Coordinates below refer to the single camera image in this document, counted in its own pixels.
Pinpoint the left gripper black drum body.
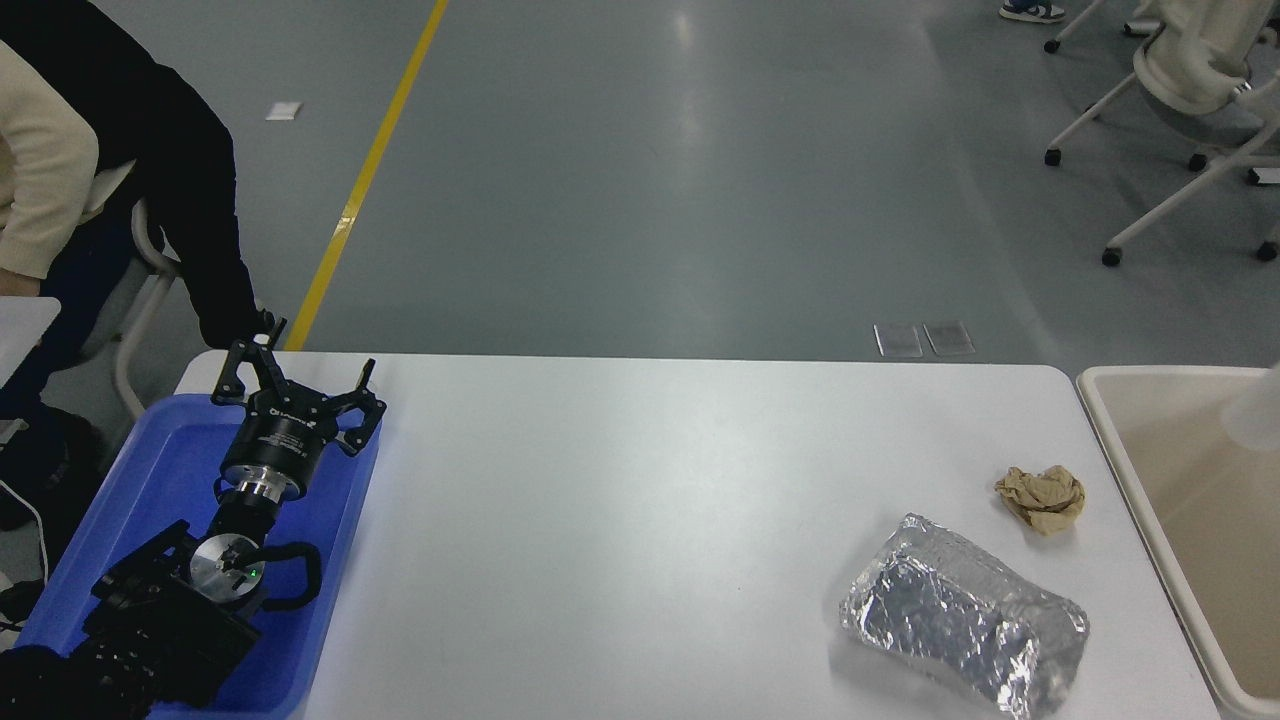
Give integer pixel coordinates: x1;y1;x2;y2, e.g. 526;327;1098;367
220;390;337;489

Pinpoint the white paper cup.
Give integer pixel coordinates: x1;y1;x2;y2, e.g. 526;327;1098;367
1222;362;1280;459

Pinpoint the blue plastic tray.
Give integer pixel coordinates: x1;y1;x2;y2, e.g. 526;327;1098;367
15;393;384;719

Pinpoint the grey rolling chair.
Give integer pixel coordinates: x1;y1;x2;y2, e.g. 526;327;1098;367
110;195;188;421

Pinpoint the white side table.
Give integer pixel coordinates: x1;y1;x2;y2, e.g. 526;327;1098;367
0;297;63;389

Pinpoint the black jacket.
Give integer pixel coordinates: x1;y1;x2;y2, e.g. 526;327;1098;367
0;0;277;348

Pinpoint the person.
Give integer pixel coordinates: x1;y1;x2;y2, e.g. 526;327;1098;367
0;40;136;531

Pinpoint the black power adapter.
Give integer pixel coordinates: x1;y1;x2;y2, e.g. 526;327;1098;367
0;578;48;629

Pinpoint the crumpled silver foil tray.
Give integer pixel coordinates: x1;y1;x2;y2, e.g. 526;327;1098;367
838;513;1091;720

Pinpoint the crumpled tan paper ball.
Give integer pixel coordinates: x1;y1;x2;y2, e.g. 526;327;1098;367
995;463;1087;535

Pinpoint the white office chair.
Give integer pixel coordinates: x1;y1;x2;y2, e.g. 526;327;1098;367
1043;0;1166;56
1045;0;1280;267

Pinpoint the large pale bin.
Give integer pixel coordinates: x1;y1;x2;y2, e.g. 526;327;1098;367
1077;365;1280;720

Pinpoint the thin white cable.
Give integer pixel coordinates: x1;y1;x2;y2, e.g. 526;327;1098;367
0;478;51;583

